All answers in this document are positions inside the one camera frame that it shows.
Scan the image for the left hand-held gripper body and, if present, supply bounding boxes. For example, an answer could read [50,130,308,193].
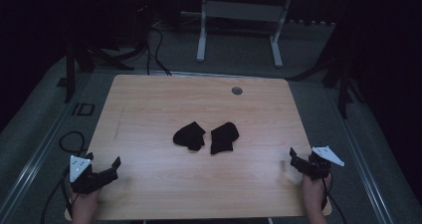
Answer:
[69,154,113,195]

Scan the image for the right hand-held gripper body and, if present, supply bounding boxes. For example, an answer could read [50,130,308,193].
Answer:
[301,145,345,181]

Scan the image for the black sock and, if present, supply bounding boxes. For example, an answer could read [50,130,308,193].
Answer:
[209,121,241,155]
[172,120,207,152]

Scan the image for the person's right hand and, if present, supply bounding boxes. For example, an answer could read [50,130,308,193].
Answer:
[301,172,333,224]

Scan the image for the person's left hand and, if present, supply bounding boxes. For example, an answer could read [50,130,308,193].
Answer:
[70,188,102,224]

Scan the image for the black metal stand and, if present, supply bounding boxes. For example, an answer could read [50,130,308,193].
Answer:
[288,18,364,119]
[64,34,135,105]

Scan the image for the black looped floor cable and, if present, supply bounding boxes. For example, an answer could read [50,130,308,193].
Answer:
[58,130,88,156]

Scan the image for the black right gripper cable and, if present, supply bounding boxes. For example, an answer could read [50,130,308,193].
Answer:
[319,176,348,224]

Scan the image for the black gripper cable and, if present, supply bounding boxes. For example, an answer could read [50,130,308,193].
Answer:
[319,176,348,224]
[40,166,75,224]

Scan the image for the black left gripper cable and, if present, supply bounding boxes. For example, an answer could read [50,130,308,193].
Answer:
[40,166,75,224]

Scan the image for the metal floor rail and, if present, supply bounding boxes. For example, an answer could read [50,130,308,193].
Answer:
[0,73,98,224]
[326,84,396,224]

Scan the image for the black hanging cables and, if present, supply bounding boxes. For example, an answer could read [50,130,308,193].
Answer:
[144,3,173,77]

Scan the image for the white metal desk frame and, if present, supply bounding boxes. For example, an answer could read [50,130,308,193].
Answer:
[195,0,296,69]

